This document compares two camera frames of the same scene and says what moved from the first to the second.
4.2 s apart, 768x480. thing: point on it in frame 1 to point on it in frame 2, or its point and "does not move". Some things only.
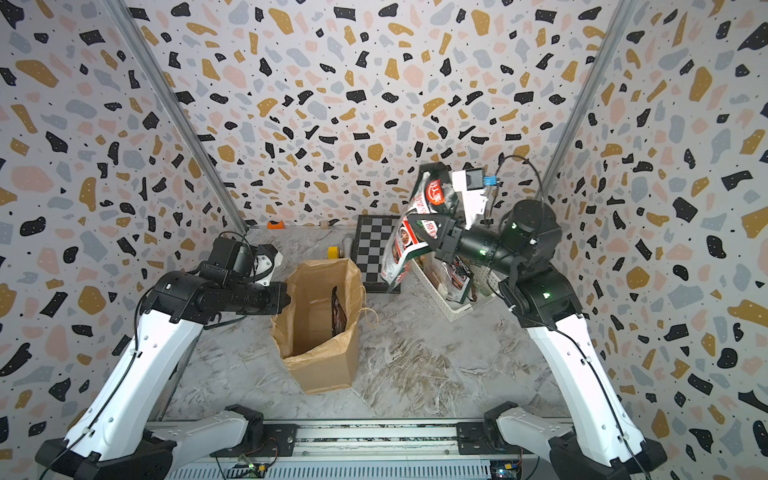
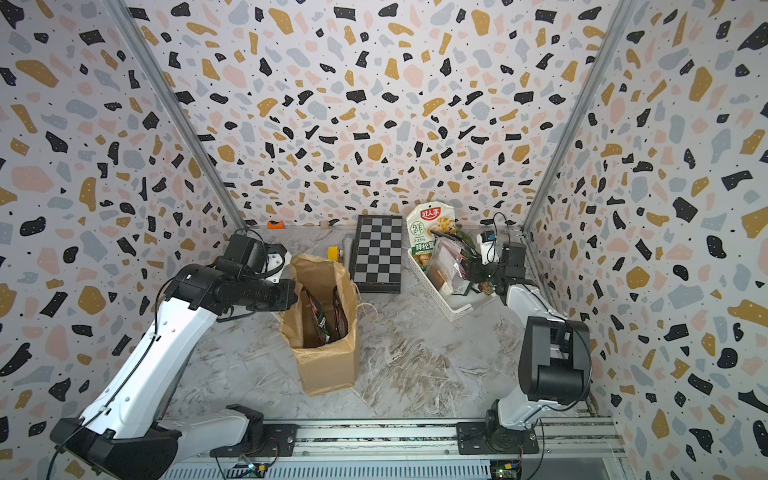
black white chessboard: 371,235 does not move
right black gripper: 466,240 to 474,272
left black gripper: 279,302 does not move
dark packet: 338,314 does not move
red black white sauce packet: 430,196 to 316,315
